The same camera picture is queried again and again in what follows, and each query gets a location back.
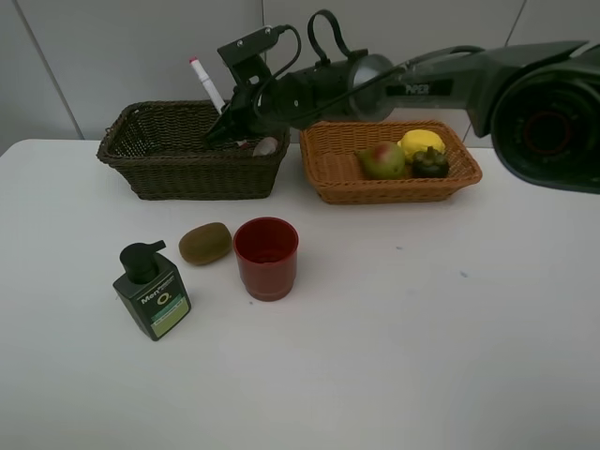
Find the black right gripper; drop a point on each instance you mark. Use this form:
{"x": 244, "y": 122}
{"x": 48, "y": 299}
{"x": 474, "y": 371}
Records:
{"x": 296, "y": 100}

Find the white pink marker pen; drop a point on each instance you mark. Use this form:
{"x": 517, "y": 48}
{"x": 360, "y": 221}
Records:
{"x": 207, "y": 84}

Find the pink bottle white cap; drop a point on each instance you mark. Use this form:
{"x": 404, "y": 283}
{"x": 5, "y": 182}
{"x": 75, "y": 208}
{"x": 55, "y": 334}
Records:
{"x": 265, "y": 147}

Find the brown kiwi fruit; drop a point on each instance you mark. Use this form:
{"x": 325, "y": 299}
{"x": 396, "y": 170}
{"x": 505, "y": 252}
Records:
{"x": 206, "y": 244}

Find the red plastic cup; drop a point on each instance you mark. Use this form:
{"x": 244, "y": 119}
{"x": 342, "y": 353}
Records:
{"x": 266, "y": 253}

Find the green red pear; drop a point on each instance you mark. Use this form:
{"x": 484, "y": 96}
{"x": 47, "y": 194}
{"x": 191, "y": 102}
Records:
{"x": 382, "y": 161}

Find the dark green pump bottle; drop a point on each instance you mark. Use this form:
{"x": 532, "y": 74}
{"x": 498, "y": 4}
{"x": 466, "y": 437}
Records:
{"x": 151, "y": 289}

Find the yellow lemon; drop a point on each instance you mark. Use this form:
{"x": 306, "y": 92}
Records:
{"x": 419, "y": 140}

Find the dark purple mangosteen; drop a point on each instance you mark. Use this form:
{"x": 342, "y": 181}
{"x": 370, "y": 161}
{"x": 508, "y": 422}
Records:
{"x": 430, "y": 163}

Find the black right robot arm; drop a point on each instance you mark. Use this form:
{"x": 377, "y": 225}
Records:
{"x": 538, "y": 103}

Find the dark brown wicker basket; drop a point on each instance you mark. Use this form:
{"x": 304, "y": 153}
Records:
{"x": 159, "y": 148}

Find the orange wicker basket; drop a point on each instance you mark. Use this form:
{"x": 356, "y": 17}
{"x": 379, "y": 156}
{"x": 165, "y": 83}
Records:
{"x": 333, "y": 169}

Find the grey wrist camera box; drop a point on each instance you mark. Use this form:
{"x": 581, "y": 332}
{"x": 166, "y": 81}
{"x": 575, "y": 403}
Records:
{"x": 248, "y": 49}

